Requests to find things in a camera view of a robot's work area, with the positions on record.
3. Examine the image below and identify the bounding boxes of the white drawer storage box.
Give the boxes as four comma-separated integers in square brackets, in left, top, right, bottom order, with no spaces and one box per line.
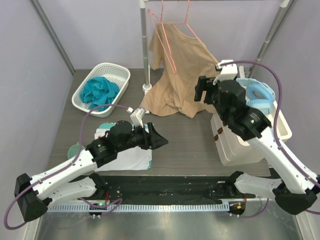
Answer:
[210,66,278,166]

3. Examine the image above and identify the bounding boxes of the left frame metal post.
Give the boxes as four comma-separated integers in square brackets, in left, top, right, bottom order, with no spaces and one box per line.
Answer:
[29,0,76,75]

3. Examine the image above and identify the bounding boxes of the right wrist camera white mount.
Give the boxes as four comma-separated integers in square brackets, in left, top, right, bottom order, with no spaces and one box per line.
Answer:
[213,59,238,83]

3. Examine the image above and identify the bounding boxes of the light blue headphones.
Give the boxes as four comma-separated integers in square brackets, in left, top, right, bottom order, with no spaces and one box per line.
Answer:
[236,78,276,116]

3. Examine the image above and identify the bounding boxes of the beige t shirt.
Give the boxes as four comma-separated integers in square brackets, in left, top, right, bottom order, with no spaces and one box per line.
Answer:
[140,23,218,118]

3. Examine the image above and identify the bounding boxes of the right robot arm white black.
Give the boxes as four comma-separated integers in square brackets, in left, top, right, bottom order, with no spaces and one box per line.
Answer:
[194,76,320,215]

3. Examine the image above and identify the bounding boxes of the pink wire hanger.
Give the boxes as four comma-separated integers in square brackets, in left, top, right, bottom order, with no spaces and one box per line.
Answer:
[173,0,198,39]
[147,0,177,75]

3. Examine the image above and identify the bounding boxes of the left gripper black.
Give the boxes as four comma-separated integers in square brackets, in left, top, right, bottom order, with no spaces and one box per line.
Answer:
[116,121,168,152]

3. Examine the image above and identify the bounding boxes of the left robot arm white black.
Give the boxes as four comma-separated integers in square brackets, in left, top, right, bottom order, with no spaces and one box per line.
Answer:
[14,120,168,222]

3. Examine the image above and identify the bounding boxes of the teal t shirt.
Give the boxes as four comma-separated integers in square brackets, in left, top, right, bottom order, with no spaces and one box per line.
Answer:
[79,76,120,110]

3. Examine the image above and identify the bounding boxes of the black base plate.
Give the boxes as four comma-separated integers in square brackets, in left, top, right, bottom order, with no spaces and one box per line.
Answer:
[85,175,255,206]

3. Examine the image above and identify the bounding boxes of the clothes rack metal pole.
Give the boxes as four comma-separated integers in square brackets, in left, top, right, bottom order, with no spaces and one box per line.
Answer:
[138,0,152,95]

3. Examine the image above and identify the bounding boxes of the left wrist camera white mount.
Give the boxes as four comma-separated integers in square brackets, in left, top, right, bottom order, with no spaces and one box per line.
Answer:
[130,108,146,127]

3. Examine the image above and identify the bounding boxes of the right rack metal pole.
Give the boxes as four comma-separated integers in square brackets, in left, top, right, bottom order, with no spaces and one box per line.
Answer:
[255,0,297,63]

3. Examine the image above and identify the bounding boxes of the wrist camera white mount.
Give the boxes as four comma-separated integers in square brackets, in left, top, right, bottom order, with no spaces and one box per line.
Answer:
[130,108,146,127]
[213,59,238,83]

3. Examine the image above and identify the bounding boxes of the white perforated plastic basket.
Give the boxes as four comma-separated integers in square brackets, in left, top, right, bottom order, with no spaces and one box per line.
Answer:
[71,62,131,118]

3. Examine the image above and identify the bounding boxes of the white slotted cable duct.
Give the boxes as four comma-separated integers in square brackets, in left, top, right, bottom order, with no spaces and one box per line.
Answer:
[48,201,230,213]

